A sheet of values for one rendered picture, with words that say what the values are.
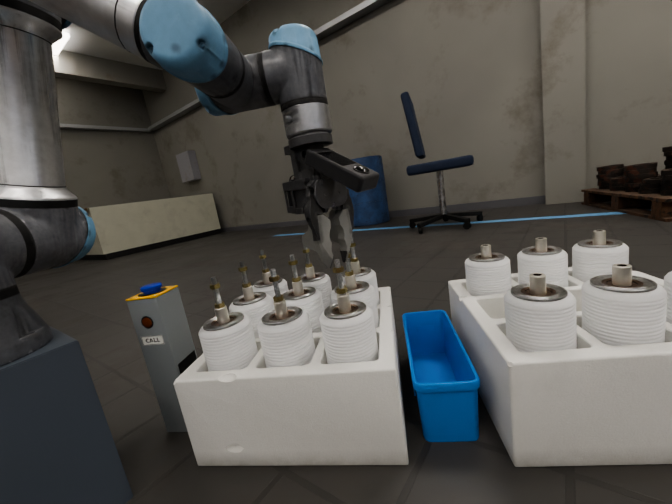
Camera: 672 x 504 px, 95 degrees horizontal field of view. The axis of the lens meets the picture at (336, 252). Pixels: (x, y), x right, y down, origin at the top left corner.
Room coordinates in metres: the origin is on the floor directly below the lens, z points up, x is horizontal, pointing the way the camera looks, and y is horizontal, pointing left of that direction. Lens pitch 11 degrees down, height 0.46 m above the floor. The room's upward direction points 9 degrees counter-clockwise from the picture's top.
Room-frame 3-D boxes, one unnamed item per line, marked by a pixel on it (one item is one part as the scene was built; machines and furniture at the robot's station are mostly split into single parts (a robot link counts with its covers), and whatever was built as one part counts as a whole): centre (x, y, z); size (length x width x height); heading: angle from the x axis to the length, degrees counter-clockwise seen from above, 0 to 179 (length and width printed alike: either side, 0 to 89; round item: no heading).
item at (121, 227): (5.81, 3.43, 0.39); 2.03 x 1.64 x 0.78; 142
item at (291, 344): (0.54, 0.12, 0.16); 0.10 x 0.10 x 0.18
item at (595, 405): (0.55, -0.44, 0.09); 0.39 x 0.39 x 0.18; 81
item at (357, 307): (0.52, 0.00, 0.25); 0.08 x 0.08 x 0.01
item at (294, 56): (0.53, 0.01, 0.65); 0.09 x 0.08 x 0.11; 85
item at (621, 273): (0.44, -0.42, 0.26); 0.02 x 0.02 x 0.03
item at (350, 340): (0.52, 0.00, 0.16); 0.10 x 0.10 x 0.18
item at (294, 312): (0.54, 0.12, 0.25); 0.08 x 0.08 x 0.01
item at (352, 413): (0.65, 0.10, 0.09); 0.39 x 0.39 x 0.18; 80
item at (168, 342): (0.63, 0.39, 0.16); 0.07 x 0.07 x 0.31; 80
